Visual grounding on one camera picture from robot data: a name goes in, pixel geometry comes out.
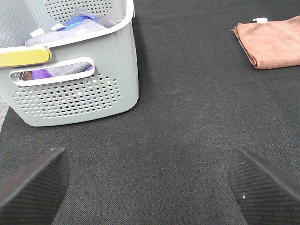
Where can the lavender grey towel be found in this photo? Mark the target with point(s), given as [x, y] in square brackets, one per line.
[85, 28]

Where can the purple towel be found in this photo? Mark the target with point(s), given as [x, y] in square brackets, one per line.
[56, 71]

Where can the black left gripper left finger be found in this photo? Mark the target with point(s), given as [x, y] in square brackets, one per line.
[33, 195]

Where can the blue towel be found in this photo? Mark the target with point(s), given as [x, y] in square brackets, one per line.
[73, 22]

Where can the grey perforated laundry basket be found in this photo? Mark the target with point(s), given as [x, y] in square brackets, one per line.
[109, 88]

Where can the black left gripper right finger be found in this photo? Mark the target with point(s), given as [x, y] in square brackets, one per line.
[265, 194]

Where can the black fabric table mat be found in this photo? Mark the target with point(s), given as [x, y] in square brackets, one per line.
[165, 162]

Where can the brown towel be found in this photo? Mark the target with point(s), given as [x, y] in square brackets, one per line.
[272, 44]

